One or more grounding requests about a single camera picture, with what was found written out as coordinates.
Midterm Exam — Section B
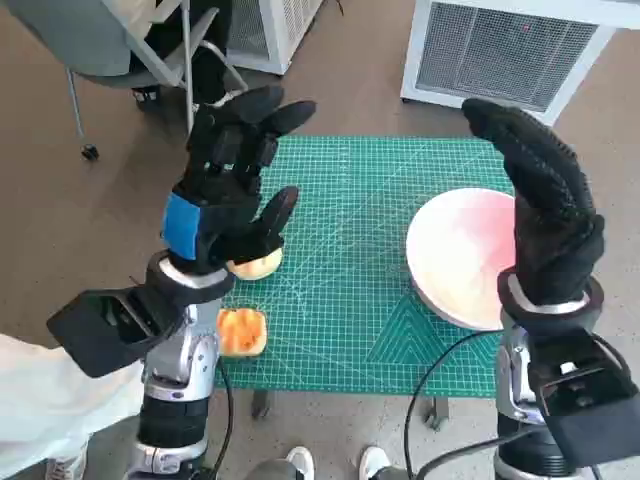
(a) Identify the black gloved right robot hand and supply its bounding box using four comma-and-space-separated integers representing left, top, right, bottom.
462, 97, 606, 306

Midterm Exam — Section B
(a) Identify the green cutting mat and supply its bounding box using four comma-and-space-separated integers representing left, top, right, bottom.
212, 133, 519, 399

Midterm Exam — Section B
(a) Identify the long black robot cable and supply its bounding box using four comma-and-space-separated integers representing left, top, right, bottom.
403, 331, 506, 480

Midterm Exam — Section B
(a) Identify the large white grilled appliance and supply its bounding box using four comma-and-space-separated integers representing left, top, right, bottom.
399, 0, 616, 126

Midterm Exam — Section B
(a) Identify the round toy bread bun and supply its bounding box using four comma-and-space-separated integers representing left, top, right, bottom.
227, 247, 284, 281

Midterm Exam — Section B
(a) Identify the seated person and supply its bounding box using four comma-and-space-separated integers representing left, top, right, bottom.
128, 0, 249, 114

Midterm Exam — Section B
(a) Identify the black table leg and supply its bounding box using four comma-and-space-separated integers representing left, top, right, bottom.
252, 390, 274, 420
424, 397, 449, 430

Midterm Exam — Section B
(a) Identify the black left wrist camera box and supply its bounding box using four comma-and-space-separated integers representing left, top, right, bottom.
45, 287, 176, 380

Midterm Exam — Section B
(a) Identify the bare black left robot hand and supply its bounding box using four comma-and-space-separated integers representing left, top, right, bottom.
160, 84, 318, 276

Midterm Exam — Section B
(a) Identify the small white grilled appliance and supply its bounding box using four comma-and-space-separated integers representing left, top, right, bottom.
227, 0, 324, 76

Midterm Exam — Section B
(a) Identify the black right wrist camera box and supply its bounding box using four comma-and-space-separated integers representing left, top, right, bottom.
529, 327, 640, 461

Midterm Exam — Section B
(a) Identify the grey chair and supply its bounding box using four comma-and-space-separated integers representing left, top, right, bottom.
0, 0, 251, 161

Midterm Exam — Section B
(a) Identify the pink bowl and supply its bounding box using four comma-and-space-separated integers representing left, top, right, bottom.
405, 187, 519, 331

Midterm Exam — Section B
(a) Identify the rectangular toy bread loaf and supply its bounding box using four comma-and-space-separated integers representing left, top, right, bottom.
215, 307, 269, 358

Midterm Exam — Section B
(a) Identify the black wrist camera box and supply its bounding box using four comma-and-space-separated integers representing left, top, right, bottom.
45, 287, 176, 380
529, 327, 640, 461

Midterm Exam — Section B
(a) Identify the white shoe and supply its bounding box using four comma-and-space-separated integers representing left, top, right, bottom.
358, 445, 391, 480
285, 446, 316, 480

